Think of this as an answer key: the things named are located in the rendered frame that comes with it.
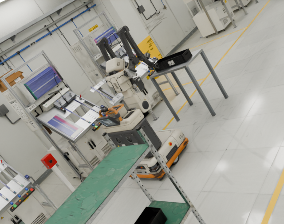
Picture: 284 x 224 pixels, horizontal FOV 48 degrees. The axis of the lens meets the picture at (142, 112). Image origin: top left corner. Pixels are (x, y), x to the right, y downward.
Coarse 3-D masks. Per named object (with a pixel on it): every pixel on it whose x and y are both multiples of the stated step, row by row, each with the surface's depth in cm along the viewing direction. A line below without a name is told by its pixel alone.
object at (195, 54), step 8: (192, 56) 421; (184, 64) 410; (208, 64) 435; (160, 72) 444; (168, 72) 429; (152, 80) 458; (176, 80) 489; (192, 80) 413; (216, 80) 444; (160, 88) 463; (200, 88) 417; (224, 96) 453; (168, 104) 469; (192, 104) 503; (208, 104) 423; (176, 120) 481
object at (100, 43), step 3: (102, 39) 392; (99, 42) 389; (102, 42) 392; (99, 45) 391; (102, 45) 392; (99, 48) 394; (102, 48) 392; (102, 51) 393; (105, 51) 395; (105, 54) 394; (105, 57) 395; (108, 57) 396; (105, 60) 398
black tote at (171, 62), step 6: (174, 54) 442; (180, 54) 436; (186, 54) 418; (162, 60) 462; (168, 60) 432; (174, 60) 426; (180, 60) 420; (186, 60) 416; (162, 66) 445; (168, 66) 439
